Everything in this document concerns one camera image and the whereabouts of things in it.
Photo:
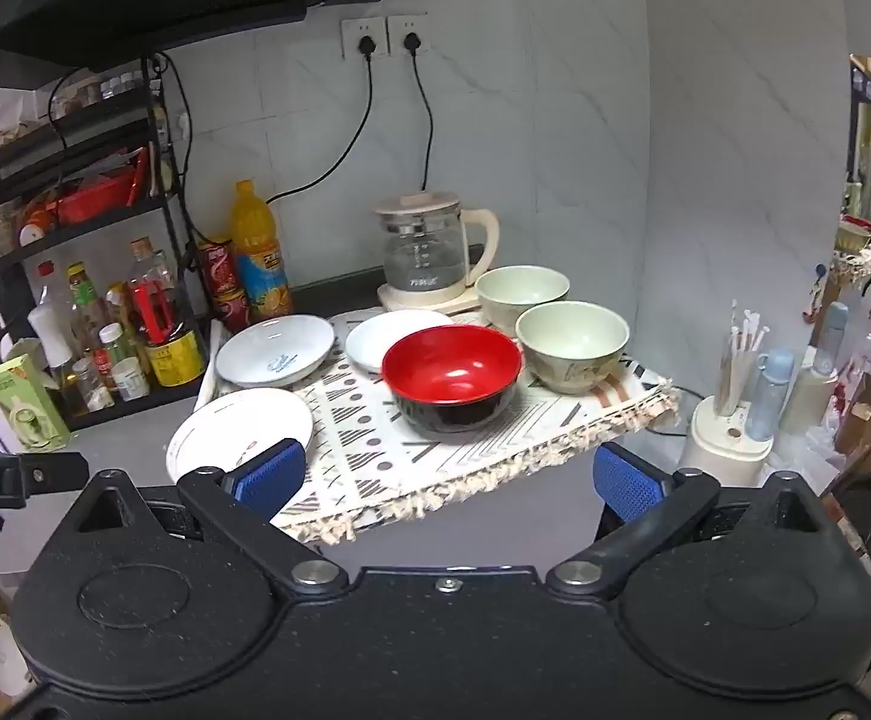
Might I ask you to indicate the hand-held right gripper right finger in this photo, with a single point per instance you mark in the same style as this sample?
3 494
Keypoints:
626 484

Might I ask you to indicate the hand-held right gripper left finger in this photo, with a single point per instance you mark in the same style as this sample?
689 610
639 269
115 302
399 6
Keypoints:
274 474

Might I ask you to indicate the white plate with brown rim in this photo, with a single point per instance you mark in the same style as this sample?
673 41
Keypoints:
225 427

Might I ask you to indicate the white plate with blue print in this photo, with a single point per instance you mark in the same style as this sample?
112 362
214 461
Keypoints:
266 349

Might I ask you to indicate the pale green bowl with print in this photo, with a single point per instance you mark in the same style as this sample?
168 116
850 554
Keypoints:
570 341

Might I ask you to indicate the small plain white plate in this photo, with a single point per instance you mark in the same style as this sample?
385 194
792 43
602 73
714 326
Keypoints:
379 337

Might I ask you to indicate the red and black bowl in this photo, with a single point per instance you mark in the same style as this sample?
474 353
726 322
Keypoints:
450 371

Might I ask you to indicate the plain pale green bowl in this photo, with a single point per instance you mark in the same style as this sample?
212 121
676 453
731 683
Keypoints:
521 292

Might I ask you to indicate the green carton box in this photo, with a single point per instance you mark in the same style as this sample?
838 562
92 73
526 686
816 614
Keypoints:
19 405

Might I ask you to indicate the cream countertop appliance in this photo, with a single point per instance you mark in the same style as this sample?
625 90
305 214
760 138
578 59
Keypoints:
713 446

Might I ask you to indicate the glass oil bottle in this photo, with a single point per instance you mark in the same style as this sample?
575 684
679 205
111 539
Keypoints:
67 390

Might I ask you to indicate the patterned fringed table cloth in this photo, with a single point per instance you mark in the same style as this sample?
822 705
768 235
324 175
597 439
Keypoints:
375 450

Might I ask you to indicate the clear spice jar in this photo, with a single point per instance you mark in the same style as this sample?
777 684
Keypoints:
90 390

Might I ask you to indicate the white capped seasoning jar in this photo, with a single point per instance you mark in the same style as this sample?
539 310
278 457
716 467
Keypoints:
131 382

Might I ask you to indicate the soy sauce jug yellow label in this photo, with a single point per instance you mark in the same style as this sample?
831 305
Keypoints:
172 352

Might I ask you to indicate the cup of white straws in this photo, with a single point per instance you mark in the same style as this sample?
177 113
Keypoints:
739 371

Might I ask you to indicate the light blue bottle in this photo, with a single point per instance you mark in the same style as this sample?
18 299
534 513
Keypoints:
769 397

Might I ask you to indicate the red drink can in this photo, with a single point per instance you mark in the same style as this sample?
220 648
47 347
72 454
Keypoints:
217 270
231 311

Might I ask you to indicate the clear bottle with red cap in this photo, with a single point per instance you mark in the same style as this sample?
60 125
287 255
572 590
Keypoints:
45 289

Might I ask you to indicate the cream cylindrical container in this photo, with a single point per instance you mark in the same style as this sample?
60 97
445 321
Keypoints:
807 397

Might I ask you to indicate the glass kettle on beige base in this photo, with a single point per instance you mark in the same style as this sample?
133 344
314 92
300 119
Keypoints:
405 300

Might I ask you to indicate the orange juice bottle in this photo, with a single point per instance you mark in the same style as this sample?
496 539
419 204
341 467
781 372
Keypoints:
259 255

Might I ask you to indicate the red plastic basket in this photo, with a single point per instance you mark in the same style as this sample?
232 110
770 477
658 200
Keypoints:
97 199

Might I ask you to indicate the black storage rack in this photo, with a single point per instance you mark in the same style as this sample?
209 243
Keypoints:
165 195

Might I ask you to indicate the fringed lace cloth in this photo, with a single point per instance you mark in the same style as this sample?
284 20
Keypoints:
859 262

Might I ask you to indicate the white wall socket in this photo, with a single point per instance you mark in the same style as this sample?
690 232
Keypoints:
420 24
356 28

